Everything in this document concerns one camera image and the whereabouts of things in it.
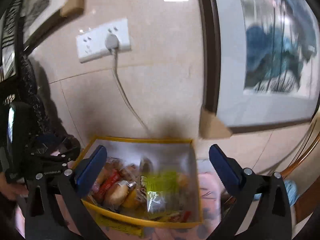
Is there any yellow cardboard box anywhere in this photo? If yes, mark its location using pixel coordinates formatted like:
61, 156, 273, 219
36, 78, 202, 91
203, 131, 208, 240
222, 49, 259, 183
73, 136, 200, 221

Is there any red cookie snack packet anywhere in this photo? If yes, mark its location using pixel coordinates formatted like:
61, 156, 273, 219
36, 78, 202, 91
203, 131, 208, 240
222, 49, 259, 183
157, 211, 192, 223

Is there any person left hand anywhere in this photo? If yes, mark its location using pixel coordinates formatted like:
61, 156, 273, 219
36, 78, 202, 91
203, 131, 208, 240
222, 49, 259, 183
0, 172, 29, 200

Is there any pink floral tablecloth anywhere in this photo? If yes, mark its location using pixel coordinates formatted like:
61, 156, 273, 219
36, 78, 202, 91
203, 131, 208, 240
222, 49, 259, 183
15, 159, 238, 240

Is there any dark red snack packet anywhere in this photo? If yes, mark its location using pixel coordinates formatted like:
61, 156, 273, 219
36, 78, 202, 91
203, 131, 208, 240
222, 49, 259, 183
93, 170, 121, 203

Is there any wooden armchair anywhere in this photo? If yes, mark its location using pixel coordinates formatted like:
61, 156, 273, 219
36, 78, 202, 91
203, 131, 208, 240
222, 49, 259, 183
281, 118, 319, 224

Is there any green yellow snack packet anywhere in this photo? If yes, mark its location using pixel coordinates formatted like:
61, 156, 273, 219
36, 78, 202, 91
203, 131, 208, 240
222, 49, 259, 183
142, 171, 180, 219

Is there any framed painting upper left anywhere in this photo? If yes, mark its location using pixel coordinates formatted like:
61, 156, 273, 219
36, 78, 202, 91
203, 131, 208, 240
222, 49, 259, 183
21, 0, 85, 50

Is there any framed lotus painting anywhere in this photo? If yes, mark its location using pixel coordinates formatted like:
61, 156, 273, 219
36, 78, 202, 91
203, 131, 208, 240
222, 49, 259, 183
199, 0, 319, 139

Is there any dark carved wooden furniture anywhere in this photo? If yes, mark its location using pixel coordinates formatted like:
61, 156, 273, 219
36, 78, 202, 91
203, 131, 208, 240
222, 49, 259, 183
0, 0, 81, 181

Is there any yellow snack bar wrapper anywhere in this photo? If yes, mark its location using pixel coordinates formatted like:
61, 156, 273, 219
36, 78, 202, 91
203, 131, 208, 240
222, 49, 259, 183
94, 214, 144, 237

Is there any blue cloth on chair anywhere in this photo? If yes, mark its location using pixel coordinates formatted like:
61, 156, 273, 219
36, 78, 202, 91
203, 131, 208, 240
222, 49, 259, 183
252, 179, 300, 208

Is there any white double wall socket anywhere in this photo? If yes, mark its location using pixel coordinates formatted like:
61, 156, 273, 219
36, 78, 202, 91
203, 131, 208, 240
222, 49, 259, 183
76, 18, 131, 63

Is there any grey plug with cable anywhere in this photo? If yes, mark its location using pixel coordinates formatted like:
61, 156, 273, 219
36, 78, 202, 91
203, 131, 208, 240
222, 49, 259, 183
105, 32, 151, 137

